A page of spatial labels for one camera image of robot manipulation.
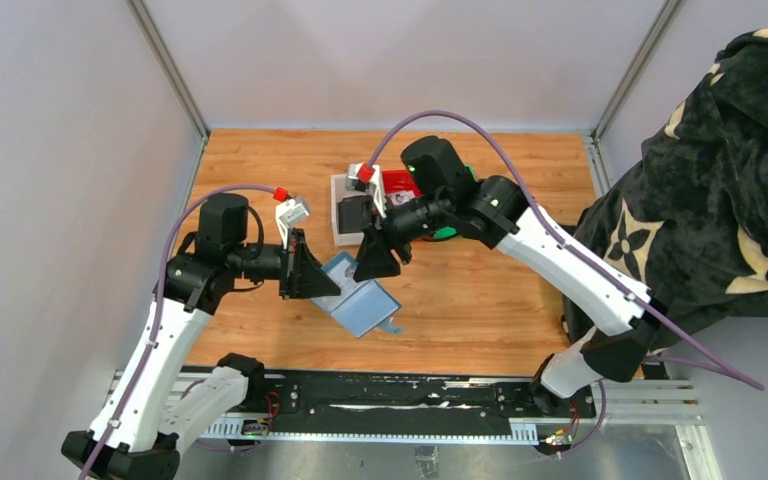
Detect blue card holder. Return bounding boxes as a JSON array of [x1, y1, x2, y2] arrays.
[[312, 251, 403, 338]]

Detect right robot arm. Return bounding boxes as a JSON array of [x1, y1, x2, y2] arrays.
[[353, 136, 658, 399]]

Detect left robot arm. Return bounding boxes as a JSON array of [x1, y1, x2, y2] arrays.
[[61, 186, 340, 479]]

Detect black wallet in white bin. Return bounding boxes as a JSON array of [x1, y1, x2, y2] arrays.
[[337, 196, 373, 234]]

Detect red plastic bin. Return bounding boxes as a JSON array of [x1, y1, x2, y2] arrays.
[[382, 170, 421, 206]]

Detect green plastic bin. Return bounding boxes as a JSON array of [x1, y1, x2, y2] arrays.
[[431, 163, 478, 242]]

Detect white plastic bin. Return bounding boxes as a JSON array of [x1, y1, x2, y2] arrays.
[[330, 173, 371, 247]]

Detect black floral blanket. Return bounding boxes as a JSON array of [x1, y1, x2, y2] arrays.
[[569, 27, 768, 350]]

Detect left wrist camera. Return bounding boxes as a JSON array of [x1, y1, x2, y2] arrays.
[[275, 196, 311, 248]]

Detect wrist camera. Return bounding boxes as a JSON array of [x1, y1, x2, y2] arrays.
[[275, 196, 311, 248], [346, 163, 387, 218]]

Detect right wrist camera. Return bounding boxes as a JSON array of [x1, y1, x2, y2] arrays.
[[346, 163, 387, 218]]

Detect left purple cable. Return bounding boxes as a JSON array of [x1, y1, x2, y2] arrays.
[[77, 184, 291, 480]]

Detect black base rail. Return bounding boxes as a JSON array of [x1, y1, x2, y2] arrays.
[[225, 370, 598, 440]]

